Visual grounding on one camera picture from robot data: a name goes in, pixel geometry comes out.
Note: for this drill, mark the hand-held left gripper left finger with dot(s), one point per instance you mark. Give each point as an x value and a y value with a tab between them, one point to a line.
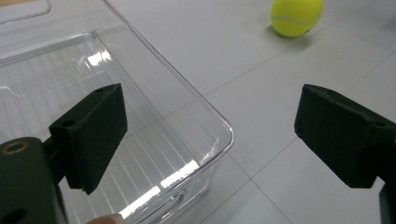
93	137

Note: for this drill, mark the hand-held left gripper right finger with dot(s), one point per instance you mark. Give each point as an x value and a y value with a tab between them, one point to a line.
342	137

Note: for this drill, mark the clear plastic container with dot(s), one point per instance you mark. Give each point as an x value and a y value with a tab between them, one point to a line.
162	124

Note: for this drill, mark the yellow tennis ball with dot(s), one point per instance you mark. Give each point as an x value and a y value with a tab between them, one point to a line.
295	15

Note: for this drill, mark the clear plastic lid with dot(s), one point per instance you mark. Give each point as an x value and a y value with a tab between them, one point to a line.
21	11

